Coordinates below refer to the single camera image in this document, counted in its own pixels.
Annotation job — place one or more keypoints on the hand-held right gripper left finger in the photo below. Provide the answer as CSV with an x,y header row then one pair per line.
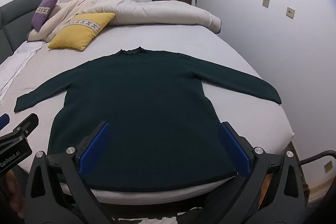
x,y
96,151

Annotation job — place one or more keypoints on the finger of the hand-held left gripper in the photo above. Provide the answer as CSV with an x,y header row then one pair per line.
x,y
27,124
3,121

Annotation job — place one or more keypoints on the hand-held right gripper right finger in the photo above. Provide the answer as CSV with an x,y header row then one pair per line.
x,y
233,151

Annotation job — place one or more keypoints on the dark green sweater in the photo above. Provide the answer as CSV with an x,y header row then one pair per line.
x,y
141,108

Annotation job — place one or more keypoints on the person's left hand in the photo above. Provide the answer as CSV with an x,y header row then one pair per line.
x,y
11,192

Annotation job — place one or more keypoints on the white crumpled sheet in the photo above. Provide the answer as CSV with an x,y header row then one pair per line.
x,y
15,64

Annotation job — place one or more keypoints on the black curved metal bar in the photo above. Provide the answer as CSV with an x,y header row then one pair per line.
x,y
320,155

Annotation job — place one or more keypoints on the grey upholstered headboard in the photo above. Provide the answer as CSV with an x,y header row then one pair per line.
x,y
8,24

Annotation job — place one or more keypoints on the yellow patterned pillow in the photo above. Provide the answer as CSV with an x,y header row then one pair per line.
x,y
78,32

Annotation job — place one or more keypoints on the purple patterned pillow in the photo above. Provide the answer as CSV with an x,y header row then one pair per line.
x,y
44,8

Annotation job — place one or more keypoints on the beige duvet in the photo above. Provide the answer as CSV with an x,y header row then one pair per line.
x,y
157,11

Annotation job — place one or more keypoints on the beige wall socket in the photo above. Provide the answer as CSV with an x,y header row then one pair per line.
x,y
328,166

